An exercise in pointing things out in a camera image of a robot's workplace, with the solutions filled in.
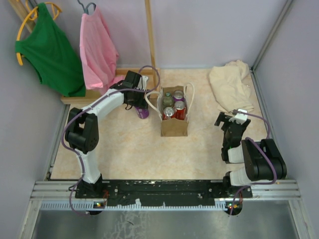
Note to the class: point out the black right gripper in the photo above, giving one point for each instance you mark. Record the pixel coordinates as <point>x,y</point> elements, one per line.
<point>223,118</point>

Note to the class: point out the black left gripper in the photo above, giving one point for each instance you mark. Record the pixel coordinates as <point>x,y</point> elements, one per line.
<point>143,103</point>

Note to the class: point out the purple fanta can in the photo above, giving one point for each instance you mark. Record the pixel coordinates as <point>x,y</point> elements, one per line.
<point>142,113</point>
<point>178,95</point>

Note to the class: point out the green cap glass bottle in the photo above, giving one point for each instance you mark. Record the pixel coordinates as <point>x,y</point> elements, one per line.
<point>167,100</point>

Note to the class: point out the red Coca-Cola can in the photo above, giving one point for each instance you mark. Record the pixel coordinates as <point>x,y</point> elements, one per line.
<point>168,113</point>
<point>180,110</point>

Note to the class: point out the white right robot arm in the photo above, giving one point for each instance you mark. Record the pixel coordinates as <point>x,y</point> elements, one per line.
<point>263,163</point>

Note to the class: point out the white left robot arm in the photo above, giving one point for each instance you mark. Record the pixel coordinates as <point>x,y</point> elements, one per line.
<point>82,130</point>

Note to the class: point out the burlap canvas tote bag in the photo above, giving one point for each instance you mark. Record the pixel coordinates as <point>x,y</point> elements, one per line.
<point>172,127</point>

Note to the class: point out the wooden clothes rack base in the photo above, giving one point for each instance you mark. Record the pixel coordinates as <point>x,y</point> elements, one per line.
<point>91,96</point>

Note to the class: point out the cream folded cloth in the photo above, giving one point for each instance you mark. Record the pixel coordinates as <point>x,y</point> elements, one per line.
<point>228,88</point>

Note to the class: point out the pink t-shirt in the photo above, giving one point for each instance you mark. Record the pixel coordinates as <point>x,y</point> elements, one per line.
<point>97,53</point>

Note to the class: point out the grey clothes hanger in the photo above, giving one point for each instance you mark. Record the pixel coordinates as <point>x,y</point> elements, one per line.
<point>86,8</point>

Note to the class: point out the green tank top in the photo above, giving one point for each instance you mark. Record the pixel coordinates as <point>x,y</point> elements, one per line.
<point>46,47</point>

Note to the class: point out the yellow clothes hanger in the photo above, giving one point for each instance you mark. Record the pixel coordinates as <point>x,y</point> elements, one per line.
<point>33,15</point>

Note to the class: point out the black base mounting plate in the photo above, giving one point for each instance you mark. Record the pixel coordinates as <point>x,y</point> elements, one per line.
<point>156,193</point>

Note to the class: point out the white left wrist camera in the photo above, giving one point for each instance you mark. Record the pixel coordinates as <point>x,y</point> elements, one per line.
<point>143,83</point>

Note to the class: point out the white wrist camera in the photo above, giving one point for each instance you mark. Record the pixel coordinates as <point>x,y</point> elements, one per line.
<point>143,83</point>
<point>239,116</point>

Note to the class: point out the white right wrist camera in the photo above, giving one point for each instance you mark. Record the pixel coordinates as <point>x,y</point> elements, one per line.
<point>239,116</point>

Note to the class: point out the aluminium frame rail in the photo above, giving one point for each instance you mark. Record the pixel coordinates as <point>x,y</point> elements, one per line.
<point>60,195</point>

